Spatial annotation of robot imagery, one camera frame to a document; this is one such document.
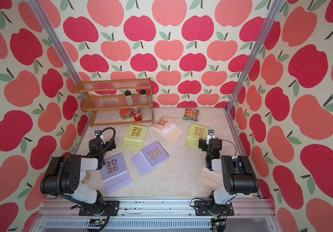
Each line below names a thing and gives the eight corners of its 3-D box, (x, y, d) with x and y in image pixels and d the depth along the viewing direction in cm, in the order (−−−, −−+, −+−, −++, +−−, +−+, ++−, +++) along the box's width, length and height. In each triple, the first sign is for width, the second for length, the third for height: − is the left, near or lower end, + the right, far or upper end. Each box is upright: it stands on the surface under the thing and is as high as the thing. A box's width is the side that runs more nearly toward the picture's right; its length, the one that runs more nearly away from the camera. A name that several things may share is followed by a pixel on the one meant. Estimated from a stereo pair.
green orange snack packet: (182, 118, 116) (183, 116, 113) (185, 109, 123) (185, 107, 120) (197, 121, 114) (197, 119, 112) (198, 112, 121) (199, 109, 118)
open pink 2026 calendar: (152, 128, 111) (151, 124, 107) (166, 117, 118) (166, 113, 114) (170, 143, 102) (170, 140, 98) (184, 130, 109) (185, 127, 106)
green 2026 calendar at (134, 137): (119, 148, 100) (119, 146, 99) (129, 125, 114) (129, 123, 112) (141, 151, 99) (140, 150, 97) (148, 127, 112) (148, 125, 110)
